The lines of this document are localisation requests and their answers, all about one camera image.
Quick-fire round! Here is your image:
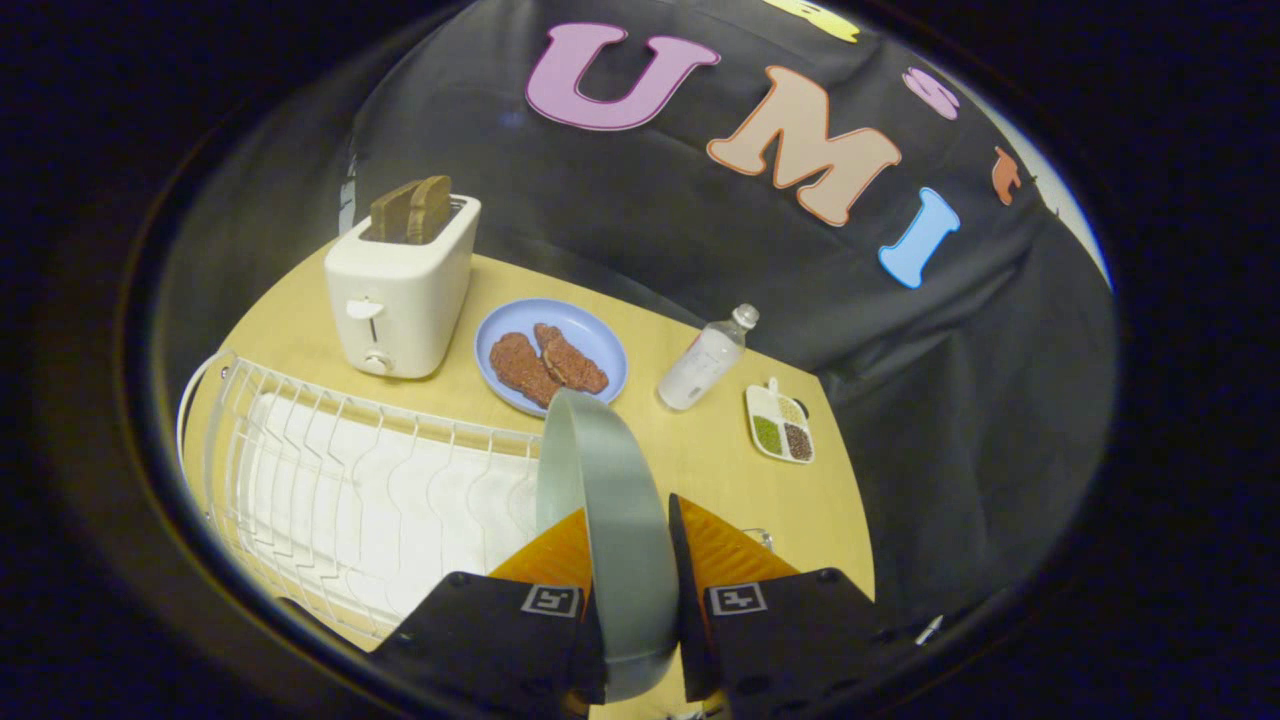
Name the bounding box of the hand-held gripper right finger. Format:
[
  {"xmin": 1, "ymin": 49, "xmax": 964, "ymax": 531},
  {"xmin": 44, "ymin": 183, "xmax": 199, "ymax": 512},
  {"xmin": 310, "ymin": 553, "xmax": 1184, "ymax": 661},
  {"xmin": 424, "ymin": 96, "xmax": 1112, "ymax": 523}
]
[{"xmin": 667, "ymin": 493, "xmax": 906, "ymax": 718}]

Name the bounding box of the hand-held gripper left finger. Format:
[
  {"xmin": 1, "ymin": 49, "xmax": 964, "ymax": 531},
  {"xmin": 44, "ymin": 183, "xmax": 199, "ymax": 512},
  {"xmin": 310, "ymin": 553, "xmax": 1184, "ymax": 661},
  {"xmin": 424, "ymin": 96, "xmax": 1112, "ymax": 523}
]
[{"xmin": 370, "ymin": 507, "xmax": 608, "ymax": 712}]

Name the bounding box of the grey plate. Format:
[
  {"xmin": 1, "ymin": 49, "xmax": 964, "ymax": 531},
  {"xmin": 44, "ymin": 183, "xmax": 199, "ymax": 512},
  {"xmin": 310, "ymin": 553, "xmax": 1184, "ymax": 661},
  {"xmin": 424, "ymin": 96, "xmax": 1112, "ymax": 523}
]
[{"xmin": 535, "ymin": 388, "xmax": 682, "ymax": 704}]

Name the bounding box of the white wire dish rack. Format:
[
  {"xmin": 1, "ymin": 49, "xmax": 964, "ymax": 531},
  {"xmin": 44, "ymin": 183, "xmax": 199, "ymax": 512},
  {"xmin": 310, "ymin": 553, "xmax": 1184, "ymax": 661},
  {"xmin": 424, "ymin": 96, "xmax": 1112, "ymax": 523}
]
[{"xmin": 176, "ymin": 349, "xmax": 546, "ymax": 642}]

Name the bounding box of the white divided seasoning dish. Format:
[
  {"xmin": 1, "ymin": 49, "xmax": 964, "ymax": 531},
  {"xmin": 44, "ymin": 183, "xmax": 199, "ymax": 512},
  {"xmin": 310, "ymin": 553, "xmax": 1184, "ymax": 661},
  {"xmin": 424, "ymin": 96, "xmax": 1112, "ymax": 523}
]
[{"xmin": 744, "ymin": 377, "xmax": 816, "ymax": 466}]

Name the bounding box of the blue plate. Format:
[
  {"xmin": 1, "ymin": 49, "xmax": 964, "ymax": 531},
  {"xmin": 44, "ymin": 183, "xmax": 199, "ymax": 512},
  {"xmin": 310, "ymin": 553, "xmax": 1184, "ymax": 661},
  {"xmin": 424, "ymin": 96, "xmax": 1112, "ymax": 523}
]
[{"xmin": 473, "ymin": 298, "xmax": 629, "ymax": 419}]

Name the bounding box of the brown meat patty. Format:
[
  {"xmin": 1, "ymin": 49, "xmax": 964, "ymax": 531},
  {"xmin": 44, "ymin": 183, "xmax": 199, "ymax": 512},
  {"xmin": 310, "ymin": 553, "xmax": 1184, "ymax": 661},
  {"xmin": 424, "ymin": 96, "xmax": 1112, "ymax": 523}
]
[
  {"xmin": 488, "ymin": 332, "xmax": 563, "ymax": 409},
  {"xmin": 533, "ymin": 322, "xmax": 610, "ymax": 396}
]

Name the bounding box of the clear plastic bottle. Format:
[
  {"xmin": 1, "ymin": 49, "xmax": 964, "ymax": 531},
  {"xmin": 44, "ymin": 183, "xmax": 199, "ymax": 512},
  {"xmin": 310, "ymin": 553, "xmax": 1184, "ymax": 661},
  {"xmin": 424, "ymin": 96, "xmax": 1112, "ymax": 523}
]
[{"xmin": 656, "ymin": 303, "xmax": 761, "ymax": 412}]

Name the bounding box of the white toaster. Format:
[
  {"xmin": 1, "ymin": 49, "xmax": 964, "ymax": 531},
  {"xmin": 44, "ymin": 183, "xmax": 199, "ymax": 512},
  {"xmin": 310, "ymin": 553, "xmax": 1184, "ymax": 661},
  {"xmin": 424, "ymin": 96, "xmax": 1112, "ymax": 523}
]
[{"xmin": 323, "ymin": 194, "xmax": 482, "ymax": 380}]

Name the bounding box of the black backdrop cloth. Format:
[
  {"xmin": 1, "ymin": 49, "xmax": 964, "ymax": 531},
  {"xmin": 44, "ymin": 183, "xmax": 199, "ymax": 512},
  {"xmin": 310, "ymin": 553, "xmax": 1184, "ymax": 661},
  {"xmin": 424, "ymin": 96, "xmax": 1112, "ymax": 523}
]
[{"xmin": 340, "ymin": 0, "xmax": 1119, "ymax": 621}]

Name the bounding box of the brown toast slice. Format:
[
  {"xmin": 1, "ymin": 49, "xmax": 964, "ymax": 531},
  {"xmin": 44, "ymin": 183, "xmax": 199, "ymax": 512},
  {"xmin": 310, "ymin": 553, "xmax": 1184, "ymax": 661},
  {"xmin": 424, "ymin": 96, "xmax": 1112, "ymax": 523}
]
[
  {"xmin": 369, "ymin": 179, "xmax": 425, "ymax": 244},
  {"xmin": 408, "ymin": 175, "xmax": 454, "ymax": 246}
]

